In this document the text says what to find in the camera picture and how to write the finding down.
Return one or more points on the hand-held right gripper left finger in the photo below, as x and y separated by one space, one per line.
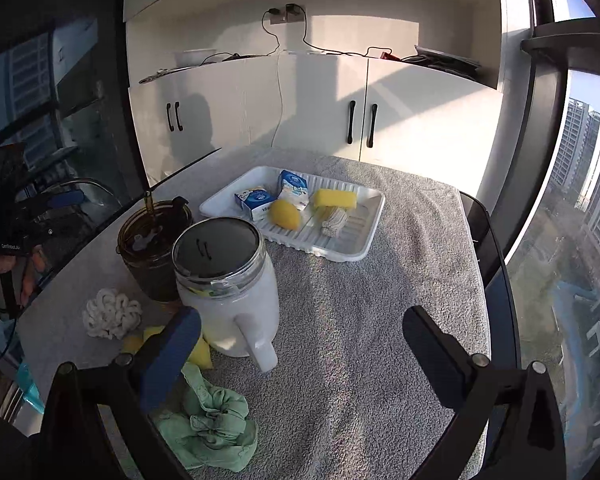
175 355

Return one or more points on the apartment buildings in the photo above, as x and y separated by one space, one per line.
575 150

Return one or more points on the white mug with metal lid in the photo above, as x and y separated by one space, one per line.
240 305

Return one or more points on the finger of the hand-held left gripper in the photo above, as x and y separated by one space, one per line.
55 232
67 198

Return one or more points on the blue and white tissue pack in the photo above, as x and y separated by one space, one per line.
255 202
294 187

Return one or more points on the green cloth scrunchie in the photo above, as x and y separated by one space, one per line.
215 425

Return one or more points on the yellow rectangular sponge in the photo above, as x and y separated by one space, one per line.
202 357
335 199

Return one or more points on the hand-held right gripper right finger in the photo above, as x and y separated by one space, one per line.
437 360

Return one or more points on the wall socket with charger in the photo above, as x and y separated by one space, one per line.
295 11
276 16

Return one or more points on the beige knitted cloth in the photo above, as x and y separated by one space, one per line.
334 222

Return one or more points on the white plastic tray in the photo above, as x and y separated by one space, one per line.
350 240

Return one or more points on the yellow teardrop makeup sponge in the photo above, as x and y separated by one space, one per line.
285 215

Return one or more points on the metal wicker chair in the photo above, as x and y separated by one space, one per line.
87 181

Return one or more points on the black window frame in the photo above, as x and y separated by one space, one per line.
545 110

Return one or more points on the white lower cabinet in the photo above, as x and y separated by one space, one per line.
310 110

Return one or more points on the grey towel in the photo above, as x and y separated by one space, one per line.
355 335

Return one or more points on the dark green glass cup with straw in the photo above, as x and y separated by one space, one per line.
150 270

